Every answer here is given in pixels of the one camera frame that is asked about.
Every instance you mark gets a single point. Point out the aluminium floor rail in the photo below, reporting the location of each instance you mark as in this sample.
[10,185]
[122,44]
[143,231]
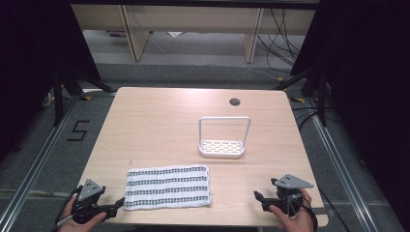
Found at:
[35,167]
[341,174]

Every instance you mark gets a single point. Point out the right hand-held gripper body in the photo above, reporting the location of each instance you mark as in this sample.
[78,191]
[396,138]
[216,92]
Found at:
[291,182]

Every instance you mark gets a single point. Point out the black tape floor numeral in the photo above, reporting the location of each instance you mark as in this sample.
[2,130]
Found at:
[78,130]

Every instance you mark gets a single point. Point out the beige wooden desk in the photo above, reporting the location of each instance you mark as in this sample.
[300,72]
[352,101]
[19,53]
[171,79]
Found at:
[193,19]

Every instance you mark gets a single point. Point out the person's right hand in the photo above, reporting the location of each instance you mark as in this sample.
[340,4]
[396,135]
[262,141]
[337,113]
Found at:
[298,222]

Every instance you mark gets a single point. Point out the black metal stand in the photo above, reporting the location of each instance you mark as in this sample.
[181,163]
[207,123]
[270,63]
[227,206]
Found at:
[322,96]
[58,96]

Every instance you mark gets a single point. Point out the person's left hand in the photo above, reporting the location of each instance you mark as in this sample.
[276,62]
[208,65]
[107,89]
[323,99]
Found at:
[66,222]

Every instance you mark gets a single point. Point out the white striped dish cloth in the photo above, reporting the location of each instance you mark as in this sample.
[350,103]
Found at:
[167,188]

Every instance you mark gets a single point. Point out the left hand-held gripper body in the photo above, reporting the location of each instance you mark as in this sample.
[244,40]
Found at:
[88,193]

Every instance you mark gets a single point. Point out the white paper sheet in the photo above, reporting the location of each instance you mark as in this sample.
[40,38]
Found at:
[175,33]

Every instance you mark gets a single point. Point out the black curtain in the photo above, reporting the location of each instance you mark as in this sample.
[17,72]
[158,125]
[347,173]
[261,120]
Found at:
[370,80]
[35,64]

